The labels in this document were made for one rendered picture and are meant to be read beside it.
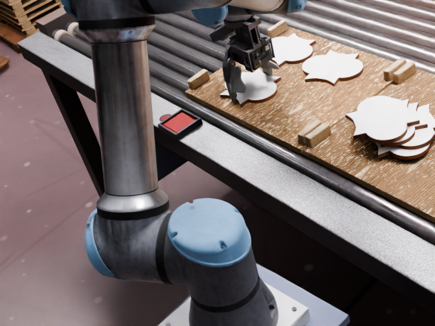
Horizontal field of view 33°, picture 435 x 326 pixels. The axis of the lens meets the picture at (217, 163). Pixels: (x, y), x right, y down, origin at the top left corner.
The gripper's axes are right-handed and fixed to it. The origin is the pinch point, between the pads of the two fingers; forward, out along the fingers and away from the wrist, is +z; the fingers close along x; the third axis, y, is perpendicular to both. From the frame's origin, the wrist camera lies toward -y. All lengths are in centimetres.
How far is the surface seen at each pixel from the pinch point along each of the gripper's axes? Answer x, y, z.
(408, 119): 4.8, 43.1, -5.5
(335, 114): 3.1, 24.5, 0.1
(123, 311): -36, -57, 95
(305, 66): 12.6, 6.0, -0.6
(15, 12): 41, -285, 76
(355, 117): -0.2, 33.8, -5.3
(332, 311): -33, 56, 6
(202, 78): -4.5, -12.6, -0.7
